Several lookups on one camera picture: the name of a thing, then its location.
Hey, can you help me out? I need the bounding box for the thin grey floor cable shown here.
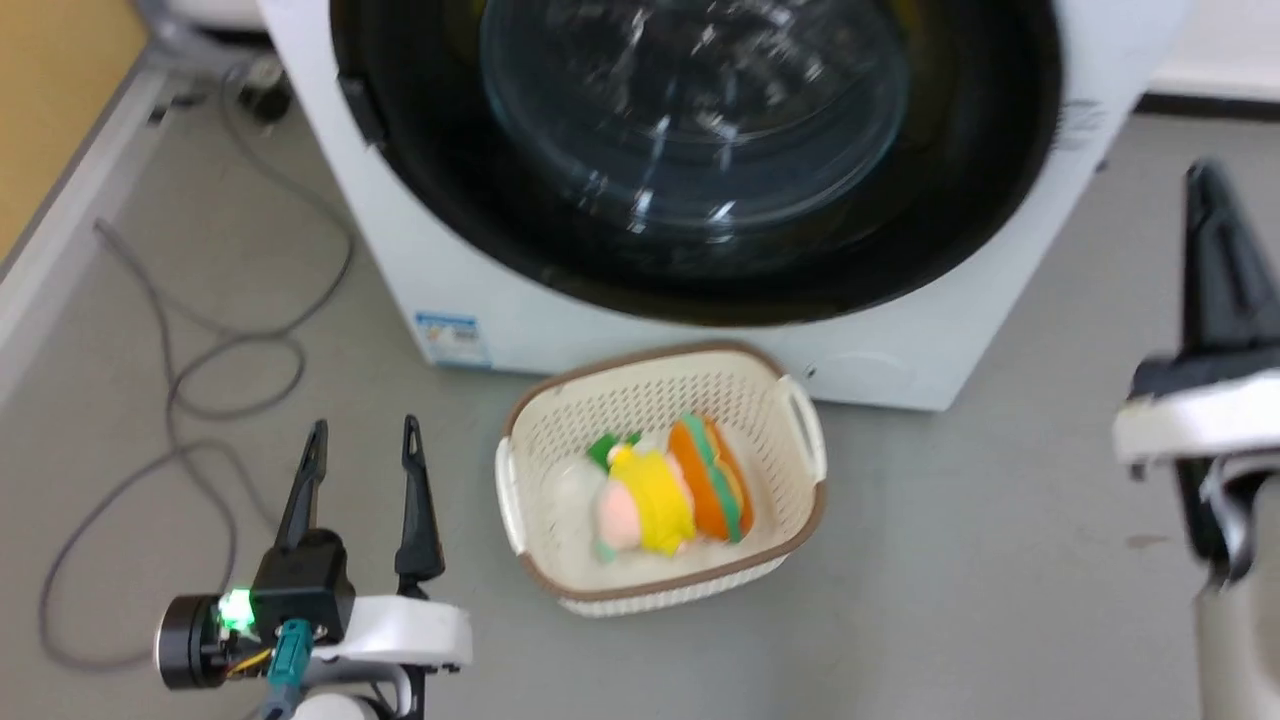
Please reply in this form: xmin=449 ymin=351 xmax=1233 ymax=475
xmin=38 ymin=220 xmax=263 ymax=672

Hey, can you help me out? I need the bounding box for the yellow and pink plush toy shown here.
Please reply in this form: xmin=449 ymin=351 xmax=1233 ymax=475
xmin=594 ymin=444 xmax=698 ymax=562

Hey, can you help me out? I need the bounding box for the beige plastic laundry basket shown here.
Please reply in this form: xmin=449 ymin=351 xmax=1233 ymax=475
xmin=494 ymin=340 xmax=829 ymax=618

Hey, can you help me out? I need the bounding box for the thick grey floor cable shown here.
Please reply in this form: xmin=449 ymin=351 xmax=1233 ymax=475
xmin=166 ymin=58 xmax=358 ymax=422

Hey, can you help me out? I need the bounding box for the black round washer door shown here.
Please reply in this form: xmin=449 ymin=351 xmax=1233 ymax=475
xmin=329 ymin=0 xmax=1064 ymax=328

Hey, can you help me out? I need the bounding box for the black cylinder with green light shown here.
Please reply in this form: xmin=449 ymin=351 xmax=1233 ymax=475
xmin=153 ymin=590 xmax=255 ymax=691

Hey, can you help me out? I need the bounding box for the small green toy piece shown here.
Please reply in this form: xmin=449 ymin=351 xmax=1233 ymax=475
xmin=586 ymin=431 xmax=642 ymax=470

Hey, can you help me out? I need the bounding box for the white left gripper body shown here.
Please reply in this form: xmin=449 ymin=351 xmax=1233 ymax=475
xmin=312 ymin=595 xmax=475 ymax=689

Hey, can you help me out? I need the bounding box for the teal connector cable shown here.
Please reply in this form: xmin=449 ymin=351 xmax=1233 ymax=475
xmin=260 ymin=617 xmax=315 ymax=720

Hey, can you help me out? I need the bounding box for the white front-load washing machine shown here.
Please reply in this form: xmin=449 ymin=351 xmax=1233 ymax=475
xmin=255 ymin=0 xmax=1193 ymax=413

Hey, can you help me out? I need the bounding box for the yellow wooden cabinet panel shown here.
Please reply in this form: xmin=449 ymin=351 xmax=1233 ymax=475
xmin=0 ymin=0 xmax=173 ymax=401

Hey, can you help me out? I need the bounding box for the blue energy label sticker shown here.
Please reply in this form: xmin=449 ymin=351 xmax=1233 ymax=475
xmin=414 ymin=311 xmax=492 ymax=370

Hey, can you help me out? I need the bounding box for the dark wall plug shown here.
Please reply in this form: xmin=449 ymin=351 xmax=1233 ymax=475
xmin=238 ymin=58 xmax=297 ymax=128

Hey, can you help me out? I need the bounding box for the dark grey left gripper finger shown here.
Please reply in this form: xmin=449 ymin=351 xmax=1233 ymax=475
xmin=276 ymin=419 xmax=330 ymax=551
xmin=394 ymin=414 xmax=448 ymax=600

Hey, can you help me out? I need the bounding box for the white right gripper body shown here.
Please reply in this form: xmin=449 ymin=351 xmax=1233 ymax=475
xmin=1112 ymin=344 xmax=1280 ymax=468

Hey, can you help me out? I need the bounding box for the orange and green burger toy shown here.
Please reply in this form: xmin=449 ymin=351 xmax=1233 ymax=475
xmin=667 ymin=412 xmax=754 ymax=545

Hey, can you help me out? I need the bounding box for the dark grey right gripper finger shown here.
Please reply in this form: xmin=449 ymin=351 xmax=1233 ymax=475
xmin=1182 ymin=158 xmax=1280 ymax=354

